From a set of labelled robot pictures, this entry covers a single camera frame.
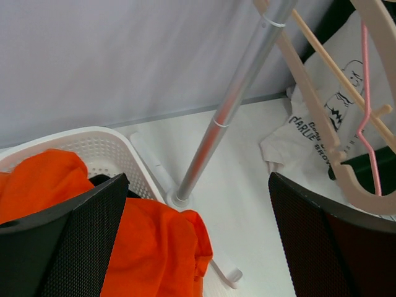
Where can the black t shirt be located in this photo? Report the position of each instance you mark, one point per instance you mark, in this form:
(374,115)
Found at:
(105,181)

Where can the orange t shirt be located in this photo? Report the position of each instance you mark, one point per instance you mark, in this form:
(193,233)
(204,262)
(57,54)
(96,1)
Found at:
(158,251)

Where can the pink wire hanger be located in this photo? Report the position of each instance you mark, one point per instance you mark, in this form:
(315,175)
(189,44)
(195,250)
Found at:
(367,112)

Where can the beige hanger of orange shirt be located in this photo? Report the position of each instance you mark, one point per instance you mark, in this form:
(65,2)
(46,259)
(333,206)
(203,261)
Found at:
(375,115)

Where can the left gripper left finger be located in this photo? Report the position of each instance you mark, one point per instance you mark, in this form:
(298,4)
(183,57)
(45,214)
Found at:
(63,250)

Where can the white perforated plastic basket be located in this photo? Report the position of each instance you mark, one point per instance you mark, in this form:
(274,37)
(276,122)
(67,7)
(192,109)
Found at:
(103,150)

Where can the white printed t shirt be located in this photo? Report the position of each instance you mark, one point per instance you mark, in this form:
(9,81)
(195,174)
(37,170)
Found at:
(299,141)

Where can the beige wooden hanger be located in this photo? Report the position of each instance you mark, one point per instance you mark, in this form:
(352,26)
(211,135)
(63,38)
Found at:
(375,15)

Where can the metal clothes rack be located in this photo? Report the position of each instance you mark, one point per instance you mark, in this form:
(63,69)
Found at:
(209,161)

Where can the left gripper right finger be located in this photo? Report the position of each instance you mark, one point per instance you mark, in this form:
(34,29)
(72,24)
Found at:
(330,248)

